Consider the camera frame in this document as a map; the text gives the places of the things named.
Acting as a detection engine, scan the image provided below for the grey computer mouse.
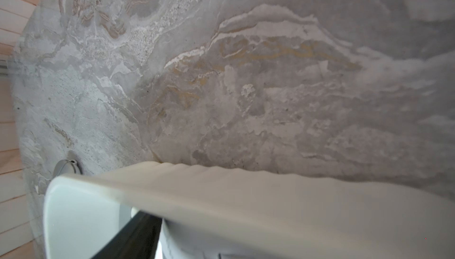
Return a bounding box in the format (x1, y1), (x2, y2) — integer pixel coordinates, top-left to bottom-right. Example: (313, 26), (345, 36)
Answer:
(52, 160), (82, 179)

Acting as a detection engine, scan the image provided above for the white plastic storage box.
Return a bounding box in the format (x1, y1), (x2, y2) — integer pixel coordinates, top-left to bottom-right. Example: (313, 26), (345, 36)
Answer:
(43, 161), (455, 259)

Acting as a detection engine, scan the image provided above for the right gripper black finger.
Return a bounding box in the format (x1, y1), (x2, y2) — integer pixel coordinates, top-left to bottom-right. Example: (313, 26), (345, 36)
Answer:
(92, 211), (163, 259)

